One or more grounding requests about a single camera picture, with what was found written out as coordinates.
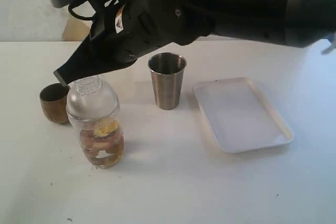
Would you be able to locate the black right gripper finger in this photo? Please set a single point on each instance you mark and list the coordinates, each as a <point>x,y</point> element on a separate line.
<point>86,61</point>

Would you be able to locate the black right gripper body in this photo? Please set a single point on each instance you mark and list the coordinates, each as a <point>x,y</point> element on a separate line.
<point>135,28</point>

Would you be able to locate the clear dome shaker lid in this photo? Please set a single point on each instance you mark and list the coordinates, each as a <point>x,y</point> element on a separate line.
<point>91,99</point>

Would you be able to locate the brown wooden cup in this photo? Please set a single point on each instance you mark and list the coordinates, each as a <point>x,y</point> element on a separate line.
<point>53,100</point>

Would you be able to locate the stainless steel tumbler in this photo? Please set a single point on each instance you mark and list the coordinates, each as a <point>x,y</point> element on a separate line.
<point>167,71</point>

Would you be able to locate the clear plastic shaker jar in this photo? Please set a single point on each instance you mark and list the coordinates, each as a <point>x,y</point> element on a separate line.
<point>79,126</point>

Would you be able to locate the coins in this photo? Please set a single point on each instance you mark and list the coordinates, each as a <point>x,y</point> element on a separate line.
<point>102,143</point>

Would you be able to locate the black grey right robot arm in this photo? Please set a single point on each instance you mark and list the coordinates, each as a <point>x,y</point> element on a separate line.
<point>294,23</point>

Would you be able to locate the translucent frosted plastic cup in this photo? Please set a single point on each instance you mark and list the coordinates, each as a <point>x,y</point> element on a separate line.
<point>122,82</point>

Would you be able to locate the white rectangular tray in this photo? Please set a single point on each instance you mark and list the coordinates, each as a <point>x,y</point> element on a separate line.
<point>240,116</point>

